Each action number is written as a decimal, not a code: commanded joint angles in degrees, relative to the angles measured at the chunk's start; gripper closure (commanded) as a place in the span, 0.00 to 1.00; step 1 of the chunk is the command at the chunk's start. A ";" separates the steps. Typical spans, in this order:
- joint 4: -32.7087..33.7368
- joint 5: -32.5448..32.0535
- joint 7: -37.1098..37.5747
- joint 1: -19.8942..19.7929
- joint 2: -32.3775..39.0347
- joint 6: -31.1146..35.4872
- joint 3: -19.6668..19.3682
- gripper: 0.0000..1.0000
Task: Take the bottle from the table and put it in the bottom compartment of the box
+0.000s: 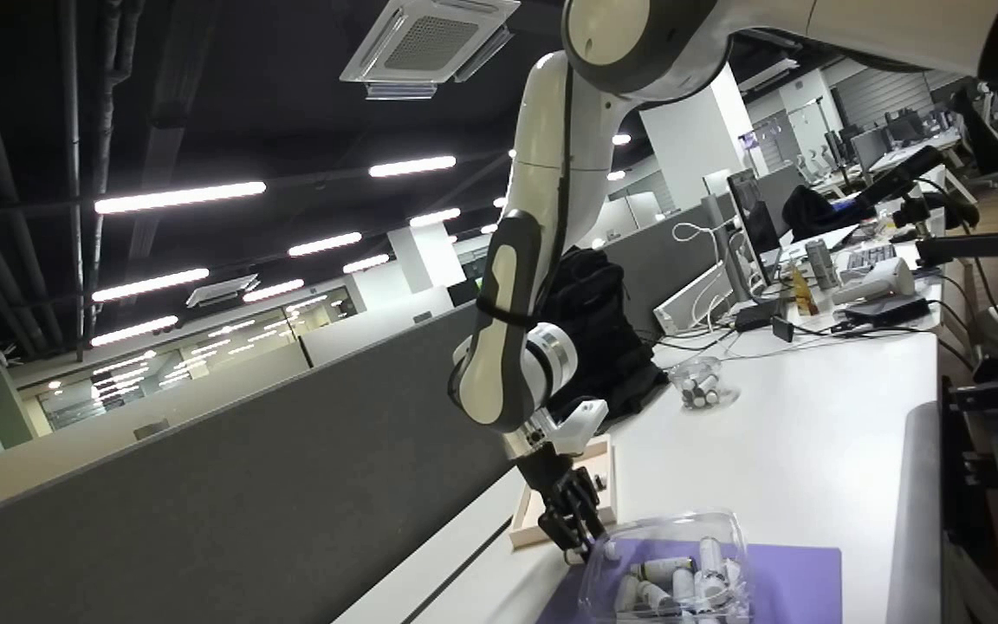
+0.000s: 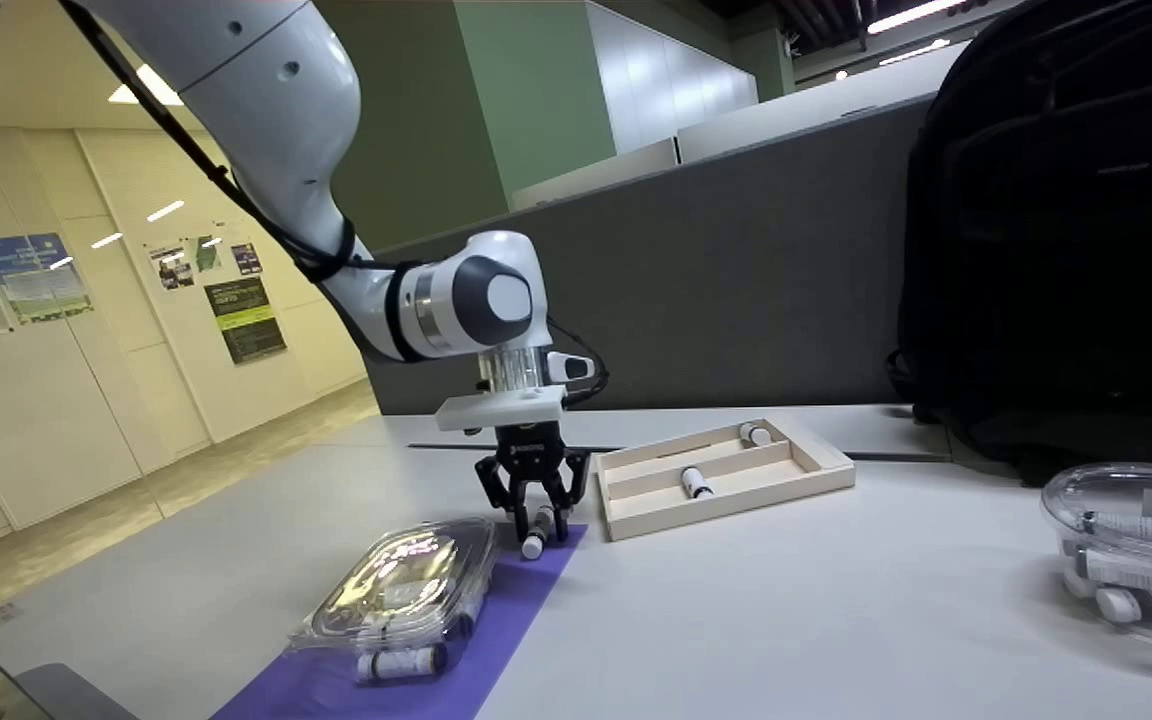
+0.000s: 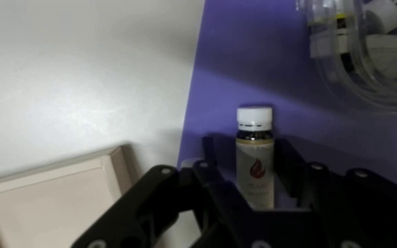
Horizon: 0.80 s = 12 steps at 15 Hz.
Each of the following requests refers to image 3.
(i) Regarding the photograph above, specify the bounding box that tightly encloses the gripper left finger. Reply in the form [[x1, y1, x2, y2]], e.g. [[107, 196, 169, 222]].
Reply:
[[70, 136, 254, 248]]

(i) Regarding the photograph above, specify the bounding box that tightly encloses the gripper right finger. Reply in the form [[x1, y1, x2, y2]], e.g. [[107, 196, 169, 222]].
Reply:
[[274, 138, 397, 248]]

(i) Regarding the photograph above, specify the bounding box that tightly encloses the clear plastic container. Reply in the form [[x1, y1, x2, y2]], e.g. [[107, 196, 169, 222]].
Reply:
[[294, 0, 397, 115]]

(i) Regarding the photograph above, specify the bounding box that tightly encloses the small bottle with white cap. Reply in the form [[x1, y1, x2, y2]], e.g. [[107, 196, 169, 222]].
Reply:
[[235, 106, 275, 210]]

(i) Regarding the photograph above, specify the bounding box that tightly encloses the purple mat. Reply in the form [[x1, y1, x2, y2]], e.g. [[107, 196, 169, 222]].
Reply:
[[177, 0, 397, 210]]

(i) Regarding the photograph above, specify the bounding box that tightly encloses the white plastic bottle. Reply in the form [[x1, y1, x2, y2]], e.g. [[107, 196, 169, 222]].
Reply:
[[363, 0, 397, 35]]

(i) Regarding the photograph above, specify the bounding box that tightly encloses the beige box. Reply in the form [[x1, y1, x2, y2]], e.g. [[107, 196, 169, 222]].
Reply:
[[0, 145, 134, 248]]

